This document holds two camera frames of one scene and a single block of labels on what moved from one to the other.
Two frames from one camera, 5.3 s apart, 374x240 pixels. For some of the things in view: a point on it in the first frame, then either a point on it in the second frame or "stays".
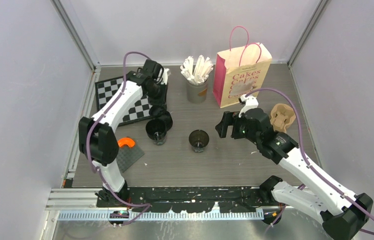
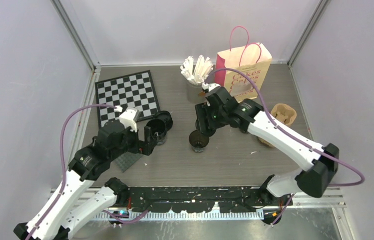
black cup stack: [156, 129] stays
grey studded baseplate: [127, 156] stays
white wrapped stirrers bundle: [197, 70] stays
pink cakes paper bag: [240, 72] stays
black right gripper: [230, 118] → [202, 110]
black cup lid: [156, 111] → [207, 130]
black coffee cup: [198, 139] stays
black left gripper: [161, 102] → [140, 146]
